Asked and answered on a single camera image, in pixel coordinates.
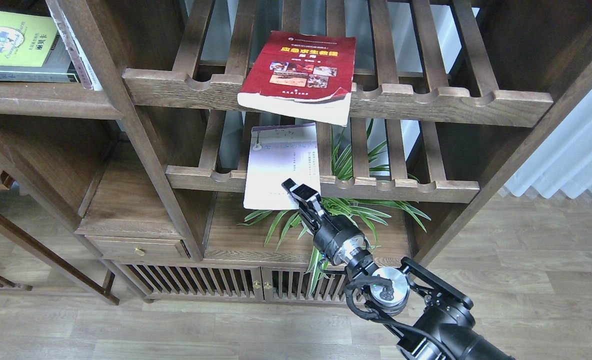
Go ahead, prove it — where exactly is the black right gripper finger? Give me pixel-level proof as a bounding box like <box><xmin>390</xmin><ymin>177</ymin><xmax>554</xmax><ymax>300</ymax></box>
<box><xmin>281</xmin><ymin>178</ymin><xmax>327</xmax><ymax>224</ymax></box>
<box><xmin>292</xmin><ymin>198</ymin><xmax>319</xmax><ymax>236</ymax></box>

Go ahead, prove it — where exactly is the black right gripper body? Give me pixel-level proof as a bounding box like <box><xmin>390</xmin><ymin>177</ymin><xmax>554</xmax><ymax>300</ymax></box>
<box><xmin>311</xmin><ymin>213</ymin><xmax>368</xmax><ymax>267</ymax></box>

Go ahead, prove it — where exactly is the pale purple white book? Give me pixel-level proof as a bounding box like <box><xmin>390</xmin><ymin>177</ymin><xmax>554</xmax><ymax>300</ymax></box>
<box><xmin>243</xmin><ymin>123</ymin><xmax>321</xmax><ymax>210</ymax></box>

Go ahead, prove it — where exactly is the green and black book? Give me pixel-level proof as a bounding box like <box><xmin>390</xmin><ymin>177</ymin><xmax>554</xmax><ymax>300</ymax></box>
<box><xmin>0</xmin><ymin>7</ymin><xmax>80</xmax><ymax>84</ymax></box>

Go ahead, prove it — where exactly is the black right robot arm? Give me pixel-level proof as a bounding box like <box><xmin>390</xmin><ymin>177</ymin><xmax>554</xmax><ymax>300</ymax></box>
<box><xmin>282</xmin><ymin>178</ymin><xmax>510</xmax><ymax>360</ymax></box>

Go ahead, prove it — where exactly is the green spider plant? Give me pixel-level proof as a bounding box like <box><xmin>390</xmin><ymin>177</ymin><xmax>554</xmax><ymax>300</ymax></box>
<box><xmin>241</xmin><ymin>130</ymin><xmax>431</xmax><ymax>296</ymax></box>

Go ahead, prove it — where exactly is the right slatted cabinet door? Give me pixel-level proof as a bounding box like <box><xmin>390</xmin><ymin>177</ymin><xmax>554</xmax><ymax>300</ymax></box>
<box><xmin>261</xmin><ymin>268</ymin><xmax>349</xmax><ymax>306</ymax></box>

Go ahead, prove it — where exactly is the slatted cabinet door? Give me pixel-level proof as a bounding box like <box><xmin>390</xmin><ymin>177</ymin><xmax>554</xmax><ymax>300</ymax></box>
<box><xmin>261</xmin><ymin>268</ymin><xmax>349</xmax><ymax>306</ymax></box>
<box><xmin>118</xmin><ymin>263</ymin><xmax>264</xmax><ymax>302</ymax></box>

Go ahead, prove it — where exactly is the dark wooden bookshelf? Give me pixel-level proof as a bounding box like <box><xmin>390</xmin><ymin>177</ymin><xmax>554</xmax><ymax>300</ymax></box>
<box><xmin>0</xmin><ymin>0</ymin><xmax>592</xmax><ymax>302</ymax></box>

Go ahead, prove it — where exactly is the red paperback book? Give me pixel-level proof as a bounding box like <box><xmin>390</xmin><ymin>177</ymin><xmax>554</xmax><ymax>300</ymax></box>
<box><xmin>237</xmin><ymin>30</ymin><xmax>356</xmax><ymax>126</ymax></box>

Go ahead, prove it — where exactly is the left slatted cabinet door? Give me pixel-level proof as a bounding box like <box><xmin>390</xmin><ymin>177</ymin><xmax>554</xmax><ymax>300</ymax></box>
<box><xmin>118</xmin><ymin>263</ymin><xmax>264</xmax><ymax>302</ymax></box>

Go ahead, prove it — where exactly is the wooden drawer with brass knob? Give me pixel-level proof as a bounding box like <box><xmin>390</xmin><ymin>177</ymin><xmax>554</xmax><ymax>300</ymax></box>
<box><xmin>86</xmin><ymin>235</ymin><xmax>189</xmax><ymax>260</ymax></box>

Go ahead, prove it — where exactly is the white book spine upright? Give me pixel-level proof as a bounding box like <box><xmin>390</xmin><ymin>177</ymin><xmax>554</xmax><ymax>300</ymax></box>
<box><xmin>46</xmin><ymin>0</ymin><xmax>103</xmax><ymax>91</ymax></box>

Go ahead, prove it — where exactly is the white pleated curtain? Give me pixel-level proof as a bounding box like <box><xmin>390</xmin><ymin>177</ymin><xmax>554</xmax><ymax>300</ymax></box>
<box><xmin>502</xmin><ymin>89</ymin><xmax>592</xmax><ymax>199</ymax></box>

